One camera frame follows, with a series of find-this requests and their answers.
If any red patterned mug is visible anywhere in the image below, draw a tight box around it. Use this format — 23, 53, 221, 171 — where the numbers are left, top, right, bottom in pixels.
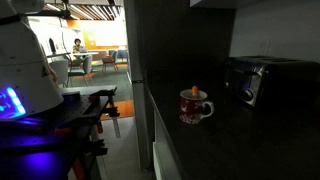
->
178, 88, 215, 125

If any tall grey refrigerator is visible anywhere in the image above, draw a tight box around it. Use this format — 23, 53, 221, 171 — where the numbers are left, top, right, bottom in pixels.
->
123, 0, 156, 172

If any black orange bar clamp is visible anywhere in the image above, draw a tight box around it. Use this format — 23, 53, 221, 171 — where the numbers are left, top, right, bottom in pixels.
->
70, 138, 110, 180
87, 89, 122, 139

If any grey office chair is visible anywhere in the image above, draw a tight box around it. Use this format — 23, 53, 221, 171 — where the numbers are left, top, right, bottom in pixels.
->
67, 54, 95, 88

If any white long table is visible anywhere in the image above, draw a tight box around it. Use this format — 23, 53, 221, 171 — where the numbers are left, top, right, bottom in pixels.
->
72, 51, 101, 57

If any blue cylinder cap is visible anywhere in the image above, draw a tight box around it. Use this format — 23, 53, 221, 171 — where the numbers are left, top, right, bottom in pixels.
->
61, 91, 81, 103

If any seated person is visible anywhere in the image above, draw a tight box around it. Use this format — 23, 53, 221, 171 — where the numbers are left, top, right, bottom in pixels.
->
72, 37, 85, 54

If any white round chair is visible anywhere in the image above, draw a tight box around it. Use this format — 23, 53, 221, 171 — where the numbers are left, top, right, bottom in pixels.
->
49, 58, 70, 89

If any black and steel toaster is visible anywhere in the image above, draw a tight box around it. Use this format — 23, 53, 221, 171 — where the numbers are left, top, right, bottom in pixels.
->
223, 55, 320, 116

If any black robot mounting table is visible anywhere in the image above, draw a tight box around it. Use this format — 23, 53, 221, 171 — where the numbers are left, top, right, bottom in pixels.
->
0, 84, 118, 180

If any white wall outlet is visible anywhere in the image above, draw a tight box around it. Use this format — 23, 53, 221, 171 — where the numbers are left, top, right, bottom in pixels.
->
257, 40, 272, 57

